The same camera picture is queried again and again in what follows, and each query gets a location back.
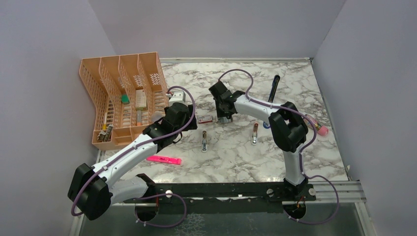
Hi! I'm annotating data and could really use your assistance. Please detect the staple tray with staples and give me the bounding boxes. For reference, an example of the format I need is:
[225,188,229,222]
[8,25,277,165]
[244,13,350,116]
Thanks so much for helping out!
[216,117,233,124]

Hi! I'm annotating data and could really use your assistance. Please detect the red white staple box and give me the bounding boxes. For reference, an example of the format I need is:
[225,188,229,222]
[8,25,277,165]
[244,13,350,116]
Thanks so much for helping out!
[198,115,213,124]

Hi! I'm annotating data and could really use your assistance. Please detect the white eraser block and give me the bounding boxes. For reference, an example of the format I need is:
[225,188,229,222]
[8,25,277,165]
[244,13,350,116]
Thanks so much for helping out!
[201,130,208,152]

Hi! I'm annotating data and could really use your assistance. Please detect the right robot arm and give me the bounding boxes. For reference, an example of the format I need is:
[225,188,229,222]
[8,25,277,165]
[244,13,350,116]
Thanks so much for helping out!
[209,81,308,200]

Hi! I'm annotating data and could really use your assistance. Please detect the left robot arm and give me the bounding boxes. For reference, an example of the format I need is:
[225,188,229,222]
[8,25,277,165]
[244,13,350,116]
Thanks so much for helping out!
[67,102,197,220]

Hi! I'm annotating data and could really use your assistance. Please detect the clear tape roll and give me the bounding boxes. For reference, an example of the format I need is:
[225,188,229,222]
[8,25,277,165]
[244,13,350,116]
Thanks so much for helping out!
[150,112,164,123]

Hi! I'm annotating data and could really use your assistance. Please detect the white paper card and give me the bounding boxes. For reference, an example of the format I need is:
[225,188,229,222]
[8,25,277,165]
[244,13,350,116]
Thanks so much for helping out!
[135,89,148,111]

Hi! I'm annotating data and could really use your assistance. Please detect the pink highlighter marker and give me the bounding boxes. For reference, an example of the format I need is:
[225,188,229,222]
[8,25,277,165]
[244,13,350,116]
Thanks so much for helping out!
[146,155,182,165]

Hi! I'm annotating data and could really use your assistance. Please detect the green eraser in organizer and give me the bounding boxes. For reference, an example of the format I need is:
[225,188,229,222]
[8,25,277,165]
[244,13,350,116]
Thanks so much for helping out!
[121,94,130,104]

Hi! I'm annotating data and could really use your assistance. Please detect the orange plastic desk organizer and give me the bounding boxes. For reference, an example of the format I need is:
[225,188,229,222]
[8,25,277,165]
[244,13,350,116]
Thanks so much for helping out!
[79,52,168,150]

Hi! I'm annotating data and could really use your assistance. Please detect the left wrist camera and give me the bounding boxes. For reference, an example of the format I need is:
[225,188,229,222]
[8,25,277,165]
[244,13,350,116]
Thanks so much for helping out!
[169,91,186,106]

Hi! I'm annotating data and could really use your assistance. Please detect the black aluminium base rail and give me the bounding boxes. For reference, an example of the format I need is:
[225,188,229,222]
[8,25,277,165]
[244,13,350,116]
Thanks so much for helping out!
[123,181,367,214]

